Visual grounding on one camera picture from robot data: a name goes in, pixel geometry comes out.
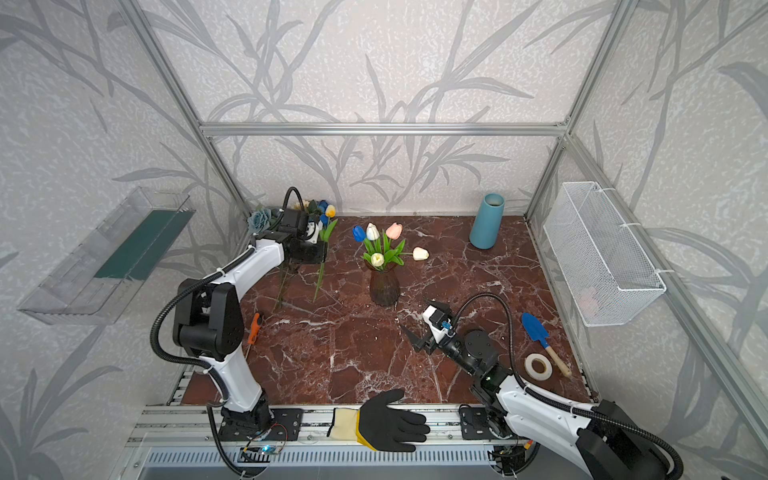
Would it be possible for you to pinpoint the dusty blue rose bunch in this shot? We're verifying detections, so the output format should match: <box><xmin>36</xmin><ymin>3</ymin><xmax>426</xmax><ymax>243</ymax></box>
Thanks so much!
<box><xmin>247</xmin><ymin>200</ymin><xmax>328</xmax><ymax>240</ymax></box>

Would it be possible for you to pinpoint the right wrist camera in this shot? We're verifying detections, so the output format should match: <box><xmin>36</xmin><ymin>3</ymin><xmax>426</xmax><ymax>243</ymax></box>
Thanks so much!
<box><xmin>422</xmin><ymin>305</ymin><xmax>456</xmax><ymax>345</ymax></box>

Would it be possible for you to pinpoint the black work glove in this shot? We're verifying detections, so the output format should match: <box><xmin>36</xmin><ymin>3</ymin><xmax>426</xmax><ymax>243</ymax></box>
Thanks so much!
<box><xmin>327</xmin><ymin>389</ymin><xmax>431</xmax><ymax>453</ymax></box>

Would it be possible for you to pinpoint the orange yellow tulip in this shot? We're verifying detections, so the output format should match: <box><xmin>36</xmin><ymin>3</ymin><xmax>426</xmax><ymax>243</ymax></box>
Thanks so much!
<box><xmin>313</xmin><ymin>204</ymin><xmax>337</xmax><ymax>300</ymax></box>

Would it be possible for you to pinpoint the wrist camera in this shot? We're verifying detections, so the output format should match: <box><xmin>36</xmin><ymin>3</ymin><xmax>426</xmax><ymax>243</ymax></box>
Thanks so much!
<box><xmin>305</xmin><ymin>220</ymin><xmax>323</xmax><ymax>244</ymax></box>
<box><xmin>422</xmin><ymin>305</ymin><xmax>456</xmax><ymax>345</ymax></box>

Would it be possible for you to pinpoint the white tape roll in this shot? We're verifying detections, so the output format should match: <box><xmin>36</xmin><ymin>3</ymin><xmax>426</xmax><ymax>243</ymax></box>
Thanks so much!
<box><xmin>524</xmin><ymin>353</ymin><xmax>553</xmax><ymax>381</ymax></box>

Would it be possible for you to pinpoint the pink glass vase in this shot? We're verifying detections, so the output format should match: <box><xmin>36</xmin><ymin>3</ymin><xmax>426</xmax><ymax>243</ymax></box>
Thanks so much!
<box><xmin>367</xmin><ymin>263</ymin><xmax>401</xmax><ymax>307</ymax></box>

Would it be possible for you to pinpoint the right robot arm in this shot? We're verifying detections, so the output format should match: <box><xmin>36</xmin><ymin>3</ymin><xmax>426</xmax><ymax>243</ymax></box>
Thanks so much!
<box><xmin>404</xmin><ymin>301</ymin><xmax>684</xmax><ymax>479</ymax></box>

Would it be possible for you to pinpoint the orange handled screwdriver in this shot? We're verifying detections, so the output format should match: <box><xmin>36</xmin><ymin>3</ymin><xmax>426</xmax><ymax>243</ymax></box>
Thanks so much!
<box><xmin>247</xmin><ymin>312</ymin><xmax>264</xmax><ymax>346</ymax></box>

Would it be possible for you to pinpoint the clear acrylic shelf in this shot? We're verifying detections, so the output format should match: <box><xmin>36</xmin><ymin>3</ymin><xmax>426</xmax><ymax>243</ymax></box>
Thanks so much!
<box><xmin>18</xmin><ymin>187</ymin><xmax>195</xmax><ymax>326</ymax></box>

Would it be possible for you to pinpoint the white wire basket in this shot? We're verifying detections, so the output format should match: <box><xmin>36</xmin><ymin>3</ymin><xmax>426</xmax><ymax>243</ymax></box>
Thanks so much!
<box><xmin>544</xmin><ymin>181</ymin><xmax>667</xmax><ymax>327</ymax></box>

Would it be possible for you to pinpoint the blue hand trowel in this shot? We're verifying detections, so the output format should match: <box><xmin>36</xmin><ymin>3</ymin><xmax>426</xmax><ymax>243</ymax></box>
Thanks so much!
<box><xmin>522</xmin><ymin>313</ymin><xmax>573</xmax><ymax>378</ymax></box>

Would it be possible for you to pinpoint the small circuit board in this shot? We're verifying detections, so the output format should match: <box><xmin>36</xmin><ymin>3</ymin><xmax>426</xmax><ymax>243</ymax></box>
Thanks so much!
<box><xmin>240</xmin><ymin>444</ymin><xmax>283</xmax><ymax>463</ymax></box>

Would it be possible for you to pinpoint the cream tulip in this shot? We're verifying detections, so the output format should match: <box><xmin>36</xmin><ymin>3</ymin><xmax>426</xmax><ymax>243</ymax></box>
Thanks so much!
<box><xmin>401</xmin><ymin>247</ymin><xmax>430</xmax><ymax>261</ymax></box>

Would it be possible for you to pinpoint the teal ceramic vase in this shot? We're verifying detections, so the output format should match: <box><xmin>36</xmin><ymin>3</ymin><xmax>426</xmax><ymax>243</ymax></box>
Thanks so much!
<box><xmin>469</xmin><ymin>193</ymin><xmax>505</xmax><ymax>250</ymax></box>

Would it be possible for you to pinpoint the pale white tulip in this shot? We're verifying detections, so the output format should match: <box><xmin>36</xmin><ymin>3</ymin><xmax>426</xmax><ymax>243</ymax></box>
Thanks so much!
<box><xmin>364</xmin><ymin>223</ymin><xmax>382</xmax><ymax>256</ymax></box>

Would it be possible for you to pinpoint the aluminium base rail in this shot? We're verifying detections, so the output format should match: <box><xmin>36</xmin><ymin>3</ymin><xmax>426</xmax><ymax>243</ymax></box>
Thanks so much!
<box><xmin>125</xmin><ymin>403</ymin><xmax>631</xmax><ymax>448</ymax></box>

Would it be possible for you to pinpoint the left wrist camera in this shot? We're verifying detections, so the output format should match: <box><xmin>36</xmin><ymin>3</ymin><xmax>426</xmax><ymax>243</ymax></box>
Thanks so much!
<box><xmin>305</xmin><ymin>220</ymin><xmax>323</xmax><ymax>244</ymax></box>

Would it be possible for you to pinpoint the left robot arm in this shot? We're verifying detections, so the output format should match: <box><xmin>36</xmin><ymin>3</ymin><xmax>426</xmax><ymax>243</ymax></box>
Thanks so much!
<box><xmin>149</xmin><ymin>206</ymin><xmax>327</xmax><ymax>430</ymax></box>

